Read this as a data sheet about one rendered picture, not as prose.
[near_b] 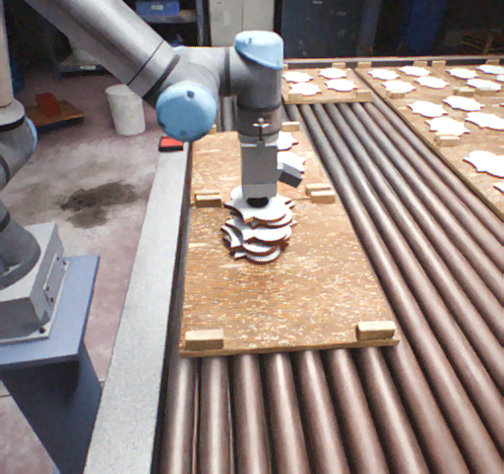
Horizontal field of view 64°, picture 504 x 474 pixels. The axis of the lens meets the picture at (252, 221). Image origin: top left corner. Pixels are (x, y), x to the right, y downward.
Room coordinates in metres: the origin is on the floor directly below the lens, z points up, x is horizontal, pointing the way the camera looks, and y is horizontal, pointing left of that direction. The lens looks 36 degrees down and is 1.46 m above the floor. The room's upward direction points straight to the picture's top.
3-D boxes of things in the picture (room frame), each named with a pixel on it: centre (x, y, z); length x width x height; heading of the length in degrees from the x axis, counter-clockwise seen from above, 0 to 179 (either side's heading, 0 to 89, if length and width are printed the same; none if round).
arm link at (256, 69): (0.67, -0.01, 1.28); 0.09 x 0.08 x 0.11; 91
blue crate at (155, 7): (5.47, 1.13, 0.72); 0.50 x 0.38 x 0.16; 92
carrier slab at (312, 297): (0.59, -0.05, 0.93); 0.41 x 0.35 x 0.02; 4
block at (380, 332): (0.41, -0.19, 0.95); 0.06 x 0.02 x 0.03; 94
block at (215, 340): (0.39, 0.07, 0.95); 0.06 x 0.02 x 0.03; 94
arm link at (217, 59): (0.65, 0.09, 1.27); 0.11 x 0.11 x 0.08; 1
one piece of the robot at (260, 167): (0.66, -0.03, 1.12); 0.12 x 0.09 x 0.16; 94
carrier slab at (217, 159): (1.01, -0.01, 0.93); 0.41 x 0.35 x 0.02; 5
